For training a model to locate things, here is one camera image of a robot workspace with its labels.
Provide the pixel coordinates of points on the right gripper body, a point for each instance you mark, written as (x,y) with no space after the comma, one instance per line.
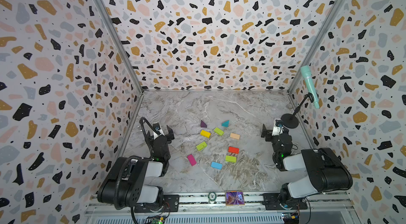
(276,140)

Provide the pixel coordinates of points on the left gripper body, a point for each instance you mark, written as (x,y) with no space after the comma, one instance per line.
(166,140)

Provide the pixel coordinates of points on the lime green block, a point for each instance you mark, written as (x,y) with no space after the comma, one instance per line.
(231,159)
(201,146)
(218,131)

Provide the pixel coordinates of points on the natural wood block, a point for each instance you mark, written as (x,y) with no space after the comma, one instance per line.
(235,136)

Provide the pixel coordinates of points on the purple triangular block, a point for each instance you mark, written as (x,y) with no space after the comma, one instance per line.
(203,124)

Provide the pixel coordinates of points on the teal triangular block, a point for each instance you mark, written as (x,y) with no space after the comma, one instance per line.
(225,123)

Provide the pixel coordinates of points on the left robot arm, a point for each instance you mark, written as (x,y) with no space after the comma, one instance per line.
(124,186)

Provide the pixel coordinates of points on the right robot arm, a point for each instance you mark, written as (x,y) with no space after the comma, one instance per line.
(324,170)

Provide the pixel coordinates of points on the black microphone stand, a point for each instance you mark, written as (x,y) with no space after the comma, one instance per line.
(290,121)

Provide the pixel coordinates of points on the magenta rectangular block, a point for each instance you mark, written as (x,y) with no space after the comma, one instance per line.
(191,160)

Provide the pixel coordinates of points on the yellow rectangular block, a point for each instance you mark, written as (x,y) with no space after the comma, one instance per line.
(205,134)

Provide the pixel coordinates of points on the red rectangular block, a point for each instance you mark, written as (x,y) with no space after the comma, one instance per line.
(233,150)

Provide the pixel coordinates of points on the light blue rectangular block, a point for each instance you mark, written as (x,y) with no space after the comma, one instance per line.
(216,165)

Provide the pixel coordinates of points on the mint green microphone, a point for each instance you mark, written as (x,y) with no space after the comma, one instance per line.
(308,79)

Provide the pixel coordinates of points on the colourful picture card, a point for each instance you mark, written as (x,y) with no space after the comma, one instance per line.
(234,198)

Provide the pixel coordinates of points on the round green white badge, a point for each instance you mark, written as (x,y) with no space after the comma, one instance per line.
(212,196)

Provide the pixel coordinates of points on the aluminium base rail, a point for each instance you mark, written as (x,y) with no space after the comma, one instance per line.
(259,208)

